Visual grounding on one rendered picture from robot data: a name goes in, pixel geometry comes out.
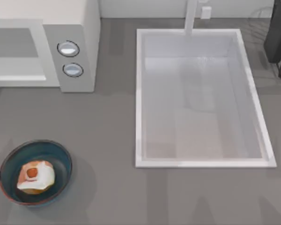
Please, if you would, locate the white sink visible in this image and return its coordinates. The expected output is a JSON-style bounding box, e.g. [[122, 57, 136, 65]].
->
[[134, 28, 278, 168]]

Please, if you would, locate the round microwave knob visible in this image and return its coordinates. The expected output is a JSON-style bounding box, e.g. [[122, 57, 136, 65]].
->
[[57, 40, 81, 58], [62, 62, 84, 78]]

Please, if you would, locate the black chair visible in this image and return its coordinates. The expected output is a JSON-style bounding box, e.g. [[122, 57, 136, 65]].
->
[[263, 0, 281, 83]]

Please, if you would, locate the fried egg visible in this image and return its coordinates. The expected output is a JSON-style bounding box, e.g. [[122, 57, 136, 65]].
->
[[16, 160, 56, 195]]

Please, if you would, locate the pale microwave oven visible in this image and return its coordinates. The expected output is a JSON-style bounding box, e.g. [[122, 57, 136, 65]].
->
[[0, 0, 101, 93]]

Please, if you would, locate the tall white tap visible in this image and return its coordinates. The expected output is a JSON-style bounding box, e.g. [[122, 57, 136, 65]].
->
[[184, 0, 199, 36]]

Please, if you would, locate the white wall socket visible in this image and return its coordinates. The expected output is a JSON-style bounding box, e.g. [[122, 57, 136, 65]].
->
[[200, 6, 212, 20]]

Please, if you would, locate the dark blue frying pan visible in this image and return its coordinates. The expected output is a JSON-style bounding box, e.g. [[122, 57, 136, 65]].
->
[[0, 139, 73, 207]]

